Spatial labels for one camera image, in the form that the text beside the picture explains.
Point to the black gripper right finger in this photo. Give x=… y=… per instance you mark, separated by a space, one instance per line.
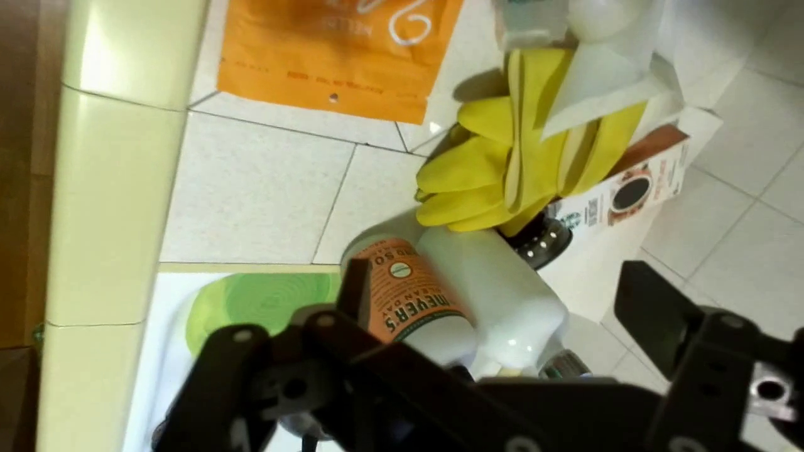
x=718 y=376

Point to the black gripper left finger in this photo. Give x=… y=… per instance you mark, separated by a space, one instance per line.
x=277 y=391

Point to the green oval sponge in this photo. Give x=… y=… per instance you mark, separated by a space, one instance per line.
x=251 y=304

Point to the white plastic tray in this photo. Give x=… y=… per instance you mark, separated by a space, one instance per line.
x=164 y=353

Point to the white coffee box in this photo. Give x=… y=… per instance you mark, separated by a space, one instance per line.
x=644 y=178

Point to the white orange-label soap bottle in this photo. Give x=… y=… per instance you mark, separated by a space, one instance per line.
x=492 y=292

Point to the yellow rubber gloves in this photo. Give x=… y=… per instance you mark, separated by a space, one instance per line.
x=478 y=167

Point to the white paper filter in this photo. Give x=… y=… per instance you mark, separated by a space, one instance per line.
x=604 y=84

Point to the white roll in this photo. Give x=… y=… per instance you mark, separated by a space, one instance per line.
x=606 y=16

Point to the small blue white jar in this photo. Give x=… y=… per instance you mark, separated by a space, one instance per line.
x=528 y=20

